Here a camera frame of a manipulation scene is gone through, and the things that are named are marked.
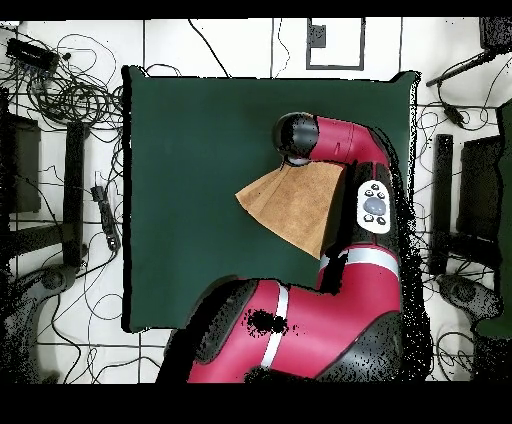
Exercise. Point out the black stand bar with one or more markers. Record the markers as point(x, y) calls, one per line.
point(74, 192)
point(442, 200)

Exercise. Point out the black hub box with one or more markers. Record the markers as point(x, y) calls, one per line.
point(30, 54)

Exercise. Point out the dark green hanging cloth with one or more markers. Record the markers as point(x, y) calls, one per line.
point(506, 200)

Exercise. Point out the grey rectangular floor frame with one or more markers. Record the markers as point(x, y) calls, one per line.
point(336, 67)

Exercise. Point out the black power adapter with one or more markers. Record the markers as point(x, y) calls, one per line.
point(454, 115)

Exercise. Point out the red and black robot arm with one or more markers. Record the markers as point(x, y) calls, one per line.
point(340, 320)

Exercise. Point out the dark flat panel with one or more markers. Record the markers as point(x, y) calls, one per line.
point(480, 188)
point(26, 168)

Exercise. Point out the tan terry towel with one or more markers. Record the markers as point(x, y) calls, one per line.
point(292, 204)

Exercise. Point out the dark green table cloth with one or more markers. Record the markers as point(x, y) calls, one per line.
point(180, 200)

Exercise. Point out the black power strip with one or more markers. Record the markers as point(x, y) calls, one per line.
point(106, 218)

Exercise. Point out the black rod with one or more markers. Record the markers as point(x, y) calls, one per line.
point(460, 69)

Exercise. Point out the black device box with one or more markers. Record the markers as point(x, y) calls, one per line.
point(496, 34)

